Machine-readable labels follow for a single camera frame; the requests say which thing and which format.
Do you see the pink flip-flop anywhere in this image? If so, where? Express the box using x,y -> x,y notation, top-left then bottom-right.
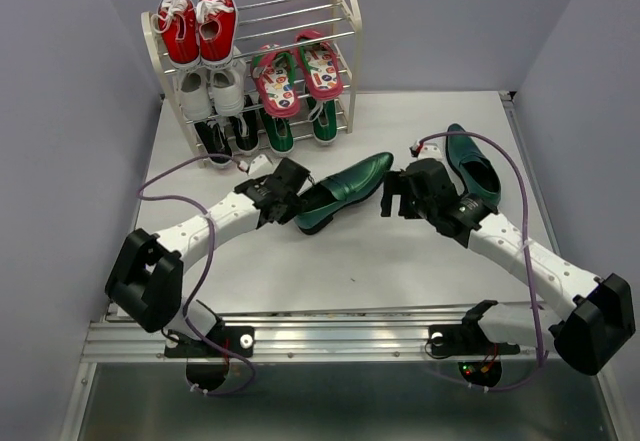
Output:
250,44 -> 300,118
294,29 -> 344,101

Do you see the right black sneaker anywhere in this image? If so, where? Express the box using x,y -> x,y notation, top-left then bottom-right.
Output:
229,95 -> 259,156

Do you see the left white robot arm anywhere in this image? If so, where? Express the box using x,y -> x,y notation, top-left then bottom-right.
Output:
105,155 -> 310,355

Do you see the dark green loafer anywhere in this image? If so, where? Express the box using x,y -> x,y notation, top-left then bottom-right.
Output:
445,123 -> 501,207
294,152 -> 394,235

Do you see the black sneaker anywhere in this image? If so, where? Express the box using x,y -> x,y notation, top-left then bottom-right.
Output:
229,95 -> 259,156
195,122 -> 232,169

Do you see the white sneaker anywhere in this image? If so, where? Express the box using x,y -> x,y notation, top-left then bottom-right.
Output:
178,71 -> 212,121
206,46 -> 246,117

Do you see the red sneaker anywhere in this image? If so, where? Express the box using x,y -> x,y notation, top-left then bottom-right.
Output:
151,0 -> 200,69
195,0 -> 238,70

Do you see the right red sneaker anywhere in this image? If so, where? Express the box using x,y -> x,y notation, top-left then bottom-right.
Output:
195,0 -> 238,70

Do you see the green sneaker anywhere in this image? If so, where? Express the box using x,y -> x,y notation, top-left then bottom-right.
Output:
306,97 -> 338,146
263,113 -> 294,157

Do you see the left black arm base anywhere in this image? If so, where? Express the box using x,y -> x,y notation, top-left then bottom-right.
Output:
161,322 -> 256,397

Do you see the cream metal shoe rack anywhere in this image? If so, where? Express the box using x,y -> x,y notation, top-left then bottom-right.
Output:
140,0 -> 363,156

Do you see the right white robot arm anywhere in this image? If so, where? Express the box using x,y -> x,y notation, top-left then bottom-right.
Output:
381,159 -> 636,376

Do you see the right white sneaker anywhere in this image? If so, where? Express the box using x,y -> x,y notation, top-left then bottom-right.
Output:
206,46 -> 246,117

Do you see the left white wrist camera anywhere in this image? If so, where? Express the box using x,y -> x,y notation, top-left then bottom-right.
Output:
247,154 -> 275,179

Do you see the left red sneaker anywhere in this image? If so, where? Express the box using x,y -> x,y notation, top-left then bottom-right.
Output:
151,0 -> 200,69

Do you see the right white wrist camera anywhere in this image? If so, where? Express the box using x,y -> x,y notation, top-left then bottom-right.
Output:
409,140 -> 444,161

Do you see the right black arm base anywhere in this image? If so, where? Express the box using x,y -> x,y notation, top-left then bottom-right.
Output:
423,300 -> 520,388

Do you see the left white sneaker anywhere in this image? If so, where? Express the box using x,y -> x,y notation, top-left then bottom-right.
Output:
178,71 -> 212,121

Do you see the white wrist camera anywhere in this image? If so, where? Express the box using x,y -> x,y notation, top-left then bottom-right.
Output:
247,154 -> 275,179
409,140 -> 444,161

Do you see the left black sneaker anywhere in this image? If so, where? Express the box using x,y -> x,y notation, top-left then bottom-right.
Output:
195,122 -> 232,169

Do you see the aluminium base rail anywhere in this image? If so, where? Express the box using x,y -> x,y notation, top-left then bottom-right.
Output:
81,305 -> 536,364

